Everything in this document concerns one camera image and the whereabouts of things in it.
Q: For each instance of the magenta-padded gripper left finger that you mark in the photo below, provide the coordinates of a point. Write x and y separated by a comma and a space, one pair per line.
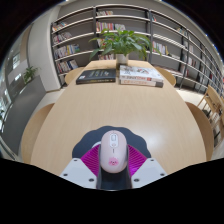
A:
78, 171

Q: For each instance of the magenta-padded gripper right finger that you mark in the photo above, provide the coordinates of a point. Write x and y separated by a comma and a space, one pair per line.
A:
148, 171

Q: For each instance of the pink computer mouse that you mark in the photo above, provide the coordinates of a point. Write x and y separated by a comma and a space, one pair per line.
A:
113, 150

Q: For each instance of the black cartoon-eyed mouse pad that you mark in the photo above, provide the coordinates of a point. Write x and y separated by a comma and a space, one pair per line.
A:
86, 140

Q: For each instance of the round-backed wooden chair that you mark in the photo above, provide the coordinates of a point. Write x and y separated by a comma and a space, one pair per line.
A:
168, 77
35, 133
71, 76
201, 133

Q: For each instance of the white book red lettering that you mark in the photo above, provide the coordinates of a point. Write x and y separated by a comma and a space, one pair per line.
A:
140, 83

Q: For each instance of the black book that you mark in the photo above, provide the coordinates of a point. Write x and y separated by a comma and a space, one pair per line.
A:
96, 76

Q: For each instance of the light wooden slatted chairs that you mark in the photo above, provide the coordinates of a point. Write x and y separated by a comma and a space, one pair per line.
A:
211, 96

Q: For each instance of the white illustrated book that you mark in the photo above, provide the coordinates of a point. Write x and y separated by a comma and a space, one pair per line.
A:
140, 71

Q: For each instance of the green floor plant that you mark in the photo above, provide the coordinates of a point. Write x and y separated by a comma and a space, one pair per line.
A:
29, 74

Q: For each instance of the green potted plant white pot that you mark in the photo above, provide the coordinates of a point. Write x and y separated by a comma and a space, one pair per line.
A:
121, 60

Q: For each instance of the grey bookshelf unit with books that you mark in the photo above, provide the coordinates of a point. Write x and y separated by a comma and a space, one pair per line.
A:
73, 35

